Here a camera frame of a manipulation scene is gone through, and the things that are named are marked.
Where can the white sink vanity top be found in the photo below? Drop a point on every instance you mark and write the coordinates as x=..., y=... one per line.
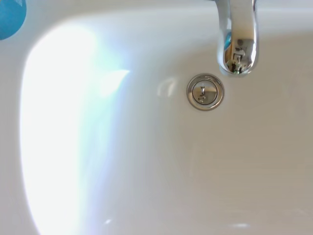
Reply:
x=156, y=171

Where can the chrome sink drain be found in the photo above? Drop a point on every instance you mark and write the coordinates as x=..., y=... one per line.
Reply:
x=205, y=92

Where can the chrome faucet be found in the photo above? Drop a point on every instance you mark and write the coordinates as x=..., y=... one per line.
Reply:
x=238, y=36

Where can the blue jar black lid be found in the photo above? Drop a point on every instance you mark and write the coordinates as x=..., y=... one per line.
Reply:
x=9, y=17

